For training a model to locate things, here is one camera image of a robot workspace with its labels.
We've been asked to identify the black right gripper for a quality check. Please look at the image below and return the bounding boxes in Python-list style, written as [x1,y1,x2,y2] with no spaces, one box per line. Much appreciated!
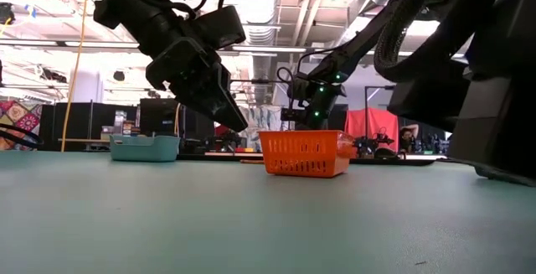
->
[289,71,348,132]

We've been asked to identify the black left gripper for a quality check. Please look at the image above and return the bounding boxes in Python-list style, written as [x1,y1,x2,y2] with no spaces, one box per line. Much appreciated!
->
[92,0,250,134]

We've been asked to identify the teal plastic bin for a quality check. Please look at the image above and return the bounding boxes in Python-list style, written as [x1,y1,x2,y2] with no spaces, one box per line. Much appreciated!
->
[109,134,181,163]

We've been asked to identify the black partition panel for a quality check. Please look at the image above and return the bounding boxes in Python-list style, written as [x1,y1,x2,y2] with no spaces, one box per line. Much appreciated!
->
[41,101,140,152]
[332,103,349,132]
[139,97,198,137]

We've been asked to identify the red cloth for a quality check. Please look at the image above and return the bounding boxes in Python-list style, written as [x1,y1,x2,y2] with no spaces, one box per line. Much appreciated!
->
[343,107,399,152]

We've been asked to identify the orange plastic basket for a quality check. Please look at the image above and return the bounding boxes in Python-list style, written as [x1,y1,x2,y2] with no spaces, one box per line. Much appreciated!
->
[258,130,355,179]

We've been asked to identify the white blue patterned cloth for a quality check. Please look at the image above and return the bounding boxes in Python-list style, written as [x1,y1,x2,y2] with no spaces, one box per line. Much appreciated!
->
[240,105,296,153]

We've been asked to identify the long LED light bar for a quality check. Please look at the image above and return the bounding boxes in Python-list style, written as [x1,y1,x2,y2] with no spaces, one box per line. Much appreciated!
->
[0,39,468,61]

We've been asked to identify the person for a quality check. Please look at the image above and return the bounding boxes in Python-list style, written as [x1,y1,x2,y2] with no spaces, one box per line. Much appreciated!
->
[397,123,420,154]

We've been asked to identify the stacked storage boxes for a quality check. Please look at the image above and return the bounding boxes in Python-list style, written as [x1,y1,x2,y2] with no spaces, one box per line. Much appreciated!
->
[100,110,142,142]

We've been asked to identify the teal table mat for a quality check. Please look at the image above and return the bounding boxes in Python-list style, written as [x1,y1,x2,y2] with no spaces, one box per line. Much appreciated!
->
[0,148,536,274]

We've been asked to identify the colourful patterned quilt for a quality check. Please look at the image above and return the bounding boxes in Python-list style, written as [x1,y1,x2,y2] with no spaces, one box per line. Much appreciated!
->
[0,100,44,150]

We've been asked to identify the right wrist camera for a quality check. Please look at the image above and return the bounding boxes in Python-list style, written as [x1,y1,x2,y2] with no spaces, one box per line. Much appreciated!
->
[279,106,312,123]

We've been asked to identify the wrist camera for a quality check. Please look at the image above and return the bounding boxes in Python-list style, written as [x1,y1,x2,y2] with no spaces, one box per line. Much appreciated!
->
[279,106,312,123]
[188,5,247,52]

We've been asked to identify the thin yellow cable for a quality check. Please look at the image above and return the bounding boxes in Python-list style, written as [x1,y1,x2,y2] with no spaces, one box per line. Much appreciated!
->
[173,102,182,137]

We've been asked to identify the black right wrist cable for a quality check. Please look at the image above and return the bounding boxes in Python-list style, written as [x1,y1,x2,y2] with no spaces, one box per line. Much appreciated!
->
[275,66,297,111]

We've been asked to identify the black rig frame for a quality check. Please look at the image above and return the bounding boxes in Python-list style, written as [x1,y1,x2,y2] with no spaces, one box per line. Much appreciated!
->
[227,79,293,154]
[363,84,397,158]

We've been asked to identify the black metal table frame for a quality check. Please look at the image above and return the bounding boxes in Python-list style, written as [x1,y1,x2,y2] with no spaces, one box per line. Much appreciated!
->
[178,151,478,167]

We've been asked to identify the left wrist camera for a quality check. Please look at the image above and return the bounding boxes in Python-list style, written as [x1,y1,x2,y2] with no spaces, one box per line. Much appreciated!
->
[188,5,247,52]

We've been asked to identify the large silver ventilation duct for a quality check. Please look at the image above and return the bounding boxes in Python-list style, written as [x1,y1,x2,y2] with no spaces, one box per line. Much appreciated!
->
[233,0,282,106]

